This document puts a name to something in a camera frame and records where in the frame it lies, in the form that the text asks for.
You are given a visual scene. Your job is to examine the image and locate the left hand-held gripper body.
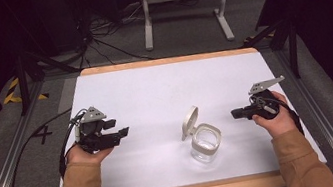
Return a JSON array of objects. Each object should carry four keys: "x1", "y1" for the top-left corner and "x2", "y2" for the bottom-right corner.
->
[{"x1": 70, "y1": 103, "x2": 113, "y2": 156}]

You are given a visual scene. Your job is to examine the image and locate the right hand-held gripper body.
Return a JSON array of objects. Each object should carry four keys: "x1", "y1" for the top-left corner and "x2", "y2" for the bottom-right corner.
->
[{"x1": 245, "y1": 75, "x2": 292, "y2": 124}]

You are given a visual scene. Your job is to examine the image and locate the person's right hand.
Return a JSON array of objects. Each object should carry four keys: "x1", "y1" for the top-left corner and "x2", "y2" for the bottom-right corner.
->
[{"x1": 248, "y1": 87, "x2": 300, "y2": 142}]

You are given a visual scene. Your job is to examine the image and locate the person's left hand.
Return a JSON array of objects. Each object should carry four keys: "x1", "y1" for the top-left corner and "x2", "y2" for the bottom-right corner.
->
[{"x1": 64, "y1": 137, "x2": 118, "y2": 170}]

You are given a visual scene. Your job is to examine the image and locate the clear jar with white lid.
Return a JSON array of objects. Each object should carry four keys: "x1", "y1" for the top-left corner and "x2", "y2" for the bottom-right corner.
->
[{"x1": 176, "y1": 101, "x2": 227, "y2": 167}]

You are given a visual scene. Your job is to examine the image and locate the black floor tape mark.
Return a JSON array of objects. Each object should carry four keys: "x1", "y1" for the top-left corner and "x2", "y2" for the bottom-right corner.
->
[{"x1": 29, "y1": 124, "x2": 56, "y2": 147}]

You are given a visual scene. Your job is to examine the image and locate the black tripod stand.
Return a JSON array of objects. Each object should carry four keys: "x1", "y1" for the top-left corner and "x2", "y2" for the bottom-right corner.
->
[
  {"x1": 238, "y1": 14, "x2": 306, "y2": 88},
  {"x1": 10, "y1": 42, "x2": 88, "y2": 117}
]

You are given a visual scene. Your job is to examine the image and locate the yellow black floor tape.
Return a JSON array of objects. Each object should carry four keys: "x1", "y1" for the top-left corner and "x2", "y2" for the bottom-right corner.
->
[{"x1": 0, "y1": 72, "x2": 51, "y2": 107}]

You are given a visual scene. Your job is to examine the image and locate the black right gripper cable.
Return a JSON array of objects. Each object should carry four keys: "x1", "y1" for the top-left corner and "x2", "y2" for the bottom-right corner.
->
[{"x1": 255, "y1": 91, "x2": 306, "y2": 143}]

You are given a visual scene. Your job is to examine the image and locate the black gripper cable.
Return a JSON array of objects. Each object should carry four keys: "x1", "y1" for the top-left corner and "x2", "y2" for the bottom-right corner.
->
[
  {"x1": 0, "y1": 105, "x2": 100, "y2": 187},
  {"x1": 255, "y1": 91, "x2": 306, "y2": 143}
]

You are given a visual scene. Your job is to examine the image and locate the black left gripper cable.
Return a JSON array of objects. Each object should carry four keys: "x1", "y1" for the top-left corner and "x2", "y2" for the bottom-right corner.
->
[{"x1": 0, "y1": 105, "x2": 100, "y2": 187}]

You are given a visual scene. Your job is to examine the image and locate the black floor cable bundle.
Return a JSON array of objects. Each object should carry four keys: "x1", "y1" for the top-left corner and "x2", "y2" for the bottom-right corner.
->
[{"x1": 71, "y1": 0, "x2": 157, "y2": 72}]

